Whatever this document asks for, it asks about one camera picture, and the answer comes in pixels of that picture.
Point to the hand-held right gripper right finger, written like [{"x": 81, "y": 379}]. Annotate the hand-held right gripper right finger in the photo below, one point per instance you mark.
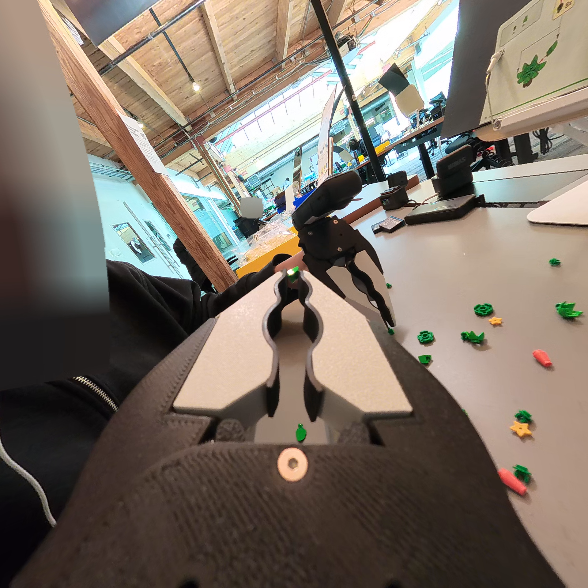
[{"x": 363, "y": 367}]

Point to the black steel pole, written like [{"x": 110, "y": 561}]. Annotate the black steel pole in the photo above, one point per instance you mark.
[{"x": 349, "y": 92}]

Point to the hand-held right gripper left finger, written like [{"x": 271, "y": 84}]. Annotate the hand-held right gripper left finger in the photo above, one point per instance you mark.
[{"x": 225, "y": 367}]

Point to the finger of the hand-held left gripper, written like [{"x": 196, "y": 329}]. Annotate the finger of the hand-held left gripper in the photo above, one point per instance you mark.
[
  {"x": 379, "y": 280},
  {"x": 349, "y": 287}
]

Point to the black display board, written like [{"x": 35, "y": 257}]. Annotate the black display board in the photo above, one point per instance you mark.
[{"x": 468, "y": 69}]

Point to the black long case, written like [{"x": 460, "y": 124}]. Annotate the black long case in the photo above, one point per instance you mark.
[{"x": 441, "y": 210}]

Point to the clear plastic bag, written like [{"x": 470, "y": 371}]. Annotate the clear plastic bag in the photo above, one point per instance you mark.
[{"x": 271, "y": 236}]

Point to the person's left forearm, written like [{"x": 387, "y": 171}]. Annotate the person's left forearm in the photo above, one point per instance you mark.
[{"x": 243, "y": 289}]

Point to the wooden ceiling beam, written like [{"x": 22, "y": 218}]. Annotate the wooden ceiling beam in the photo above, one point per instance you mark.
[{"x": 138, "y": 151}]

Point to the white paper notice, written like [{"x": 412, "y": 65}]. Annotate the white paper notice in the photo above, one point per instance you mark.
[{"x": 144, "y": 142}]

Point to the white book stand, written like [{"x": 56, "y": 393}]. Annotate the white book stand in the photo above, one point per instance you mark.
[{"x": 560, "y": 206}]

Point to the scattered small toy pieces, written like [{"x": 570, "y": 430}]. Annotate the scattered small toy pieces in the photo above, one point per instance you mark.
[{"x": 483, "y": 309}]

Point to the small green leaf piece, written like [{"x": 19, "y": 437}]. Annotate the small green leaf piece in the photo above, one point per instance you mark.
[{"x": 301, "y": 432}]

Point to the blue storage bin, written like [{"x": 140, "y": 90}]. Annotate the blue storage bin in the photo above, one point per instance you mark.
[{"x": 300, "y": 204}]

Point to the yellow storage bin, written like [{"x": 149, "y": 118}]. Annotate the yellow storage bin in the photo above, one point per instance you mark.
[{"x": 262, "y": 262}]

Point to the black office chair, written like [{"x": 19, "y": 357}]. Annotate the black office chair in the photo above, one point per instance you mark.
[{"x": 464, "y": 147}]

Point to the black box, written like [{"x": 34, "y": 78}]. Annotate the black box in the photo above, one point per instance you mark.
[
  {"x": 452, "y": 170},
  {"x": 395, "y": 193}
]

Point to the person's black jacket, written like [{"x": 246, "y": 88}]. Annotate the person's black jacket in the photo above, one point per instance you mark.
[{"x": 92, "y": 344}]

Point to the open instruction booklet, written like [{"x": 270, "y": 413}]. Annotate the open instruction booklet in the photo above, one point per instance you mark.
[{"x": 542, "y": 59}]

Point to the tall standing banner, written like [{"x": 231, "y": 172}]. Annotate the tall standing banner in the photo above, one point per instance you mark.
[{"x": 327, "y": 138}]

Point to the wooden desk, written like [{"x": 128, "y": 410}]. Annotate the wooden desk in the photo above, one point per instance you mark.
[{"x": 418, "y": 133}]

